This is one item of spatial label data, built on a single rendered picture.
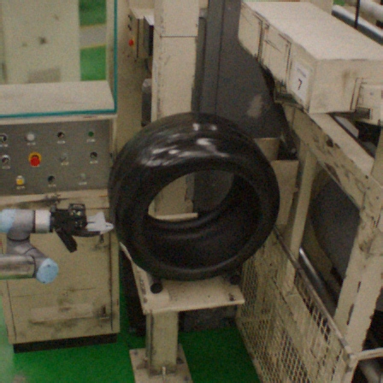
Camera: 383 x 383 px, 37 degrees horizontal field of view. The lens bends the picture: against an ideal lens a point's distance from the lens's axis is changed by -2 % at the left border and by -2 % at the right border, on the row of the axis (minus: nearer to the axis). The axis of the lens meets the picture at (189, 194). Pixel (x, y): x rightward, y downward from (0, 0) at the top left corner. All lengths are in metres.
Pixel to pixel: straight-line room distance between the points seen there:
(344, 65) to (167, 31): 0.70
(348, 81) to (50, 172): 1.38
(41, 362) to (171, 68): 1.65
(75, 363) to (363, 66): 2.06
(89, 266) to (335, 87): 1.57
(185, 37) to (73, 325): 1.56
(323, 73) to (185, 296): 1.01
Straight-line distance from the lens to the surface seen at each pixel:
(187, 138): 1.73
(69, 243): 1.92
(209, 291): 2.13
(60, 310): 2.83
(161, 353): 2.76
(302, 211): 2.37
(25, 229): 1.86
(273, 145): 2.37
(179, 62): 1.99
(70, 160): 2.42
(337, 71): 1.46
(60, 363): 2.97
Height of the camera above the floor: 2.19
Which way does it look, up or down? 31 degrees down
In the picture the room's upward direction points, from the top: 4 degrees clockwise
